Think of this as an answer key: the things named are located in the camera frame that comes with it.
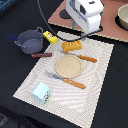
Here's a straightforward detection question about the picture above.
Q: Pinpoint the light blue milk carton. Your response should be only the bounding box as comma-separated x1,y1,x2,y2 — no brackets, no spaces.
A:
31,82,50,104

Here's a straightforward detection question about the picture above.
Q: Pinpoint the grey pot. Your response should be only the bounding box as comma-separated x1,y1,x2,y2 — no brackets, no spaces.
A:
15,27,43,54

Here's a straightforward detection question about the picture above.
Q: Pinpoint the orange toy bread loaf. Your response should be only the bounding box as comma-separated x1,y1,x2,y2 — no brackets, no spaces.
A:
62,41,82,52

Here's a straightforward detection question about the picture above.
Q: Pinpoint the brown toy sausage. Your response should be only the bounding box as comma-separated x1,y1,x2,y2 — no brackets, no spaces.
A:
31,53,52,58

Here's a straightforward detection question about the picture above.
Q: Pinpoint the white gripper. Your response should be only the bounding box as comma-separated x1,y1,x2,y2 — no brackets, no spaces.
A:
66,0,104,34

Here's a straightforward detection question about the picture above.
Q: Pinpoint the knife with wooden handle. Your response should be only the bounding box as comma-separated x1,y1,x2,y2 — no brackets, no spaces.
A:
58,50,97,63

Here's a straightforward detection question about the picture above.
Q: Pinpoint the beige bowl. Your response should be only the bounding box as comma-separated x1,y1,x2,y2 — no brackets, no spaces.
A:
118,4,128,30

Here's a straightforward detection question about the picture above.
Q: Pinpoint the beige woven placemat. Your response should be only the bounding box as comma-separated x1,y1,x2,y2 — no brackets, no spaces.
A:
12,30,115,128

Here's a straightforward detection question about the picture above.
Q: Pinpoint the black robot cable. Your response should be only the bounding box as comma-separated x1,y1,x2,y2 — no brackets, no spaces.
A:
37,0,104,38

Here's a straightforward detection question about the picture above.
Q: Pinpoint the yellow toy butter box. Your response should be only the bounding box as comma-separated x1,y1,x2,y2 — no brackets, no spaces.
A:
43,31,57,44

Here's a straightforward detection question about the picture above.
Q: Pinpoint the fork with wooden handle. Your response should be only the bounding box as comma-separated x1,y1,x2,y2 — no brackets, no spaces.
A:
45,71,86,89

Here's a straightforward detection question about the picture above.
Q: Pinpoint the round wooden plate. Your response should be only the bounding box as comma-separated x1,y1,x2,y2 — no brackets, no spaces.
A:
55,55,83,78

